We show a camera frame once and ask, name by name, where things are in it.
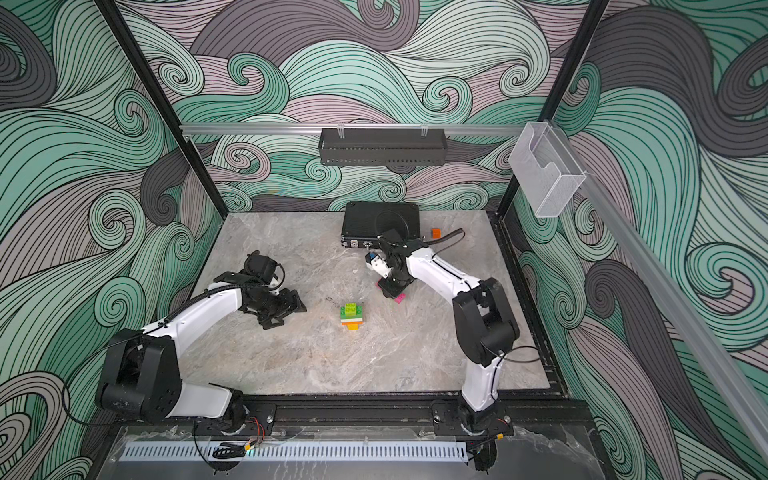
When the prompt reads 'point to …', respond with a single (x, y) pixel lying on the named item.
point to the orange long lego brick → (353, 323)
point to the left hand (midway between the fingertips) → (297, 311)
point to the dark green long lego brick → (358, 314)
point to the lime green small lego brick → (351, 309)
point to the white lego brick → (350, 320)
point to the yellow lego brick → (352, 327)
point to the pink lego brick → (400, 297)
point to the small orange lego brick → (436, 233)
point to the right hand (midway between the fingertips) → (388, 288)
